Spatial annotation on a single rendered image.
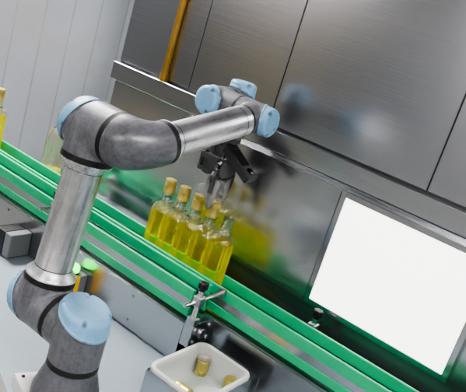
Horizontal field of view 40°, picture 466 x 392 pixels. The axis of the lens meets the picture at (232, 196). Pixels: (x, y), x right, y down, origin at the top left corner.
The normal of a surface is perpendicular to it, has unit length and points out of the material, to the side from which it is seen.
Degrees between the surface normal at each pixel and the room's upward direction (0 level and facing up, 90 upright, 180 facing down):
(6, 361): 0
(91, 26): 90
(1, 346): 0
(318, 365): 90
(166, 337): 90
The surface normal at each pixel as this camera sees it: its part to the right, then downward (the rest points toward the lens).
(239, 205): -0.58, 0.07
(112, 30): 0.52, 0.40
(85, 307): 0.39, -0.86
